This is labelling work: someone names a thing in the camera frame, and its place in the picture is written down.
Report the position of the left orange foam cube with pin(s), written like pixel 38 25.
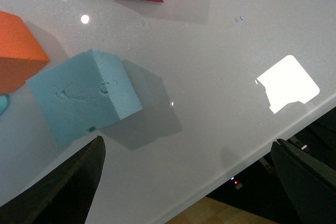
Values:
pixel 21 54

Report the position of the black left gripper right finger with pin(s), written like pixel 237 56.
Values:
pixel 309 183

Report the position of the light blue foam cube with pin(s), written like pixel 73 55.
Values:
pixel 83 94

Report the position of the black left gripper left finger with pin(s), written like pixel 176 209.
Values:
pixel 65 194

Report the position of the cyan plastic bin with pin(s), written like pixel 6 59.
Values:
pixel 4 102

